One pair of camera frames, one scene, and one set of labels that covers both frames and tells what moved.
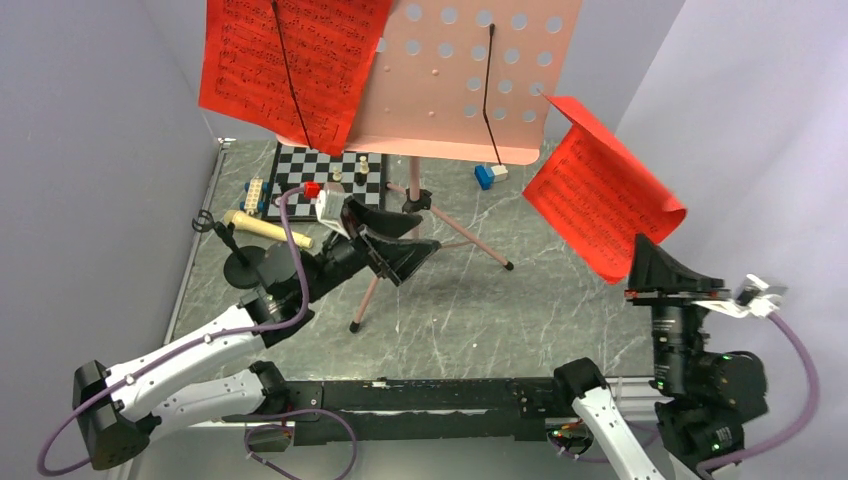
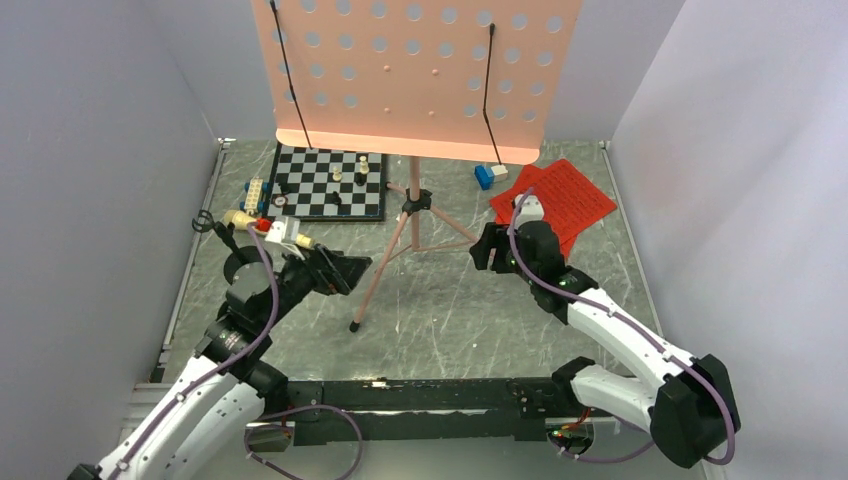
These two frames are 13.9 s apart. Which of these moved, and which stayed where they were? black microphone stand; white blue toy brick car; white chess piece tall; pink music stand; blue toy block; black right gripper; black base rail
Moved: black right gripper
Stayed: black microphone stand; pink music stand; blue toy block; black base rail; white chess piece tall; white blue toy brick car
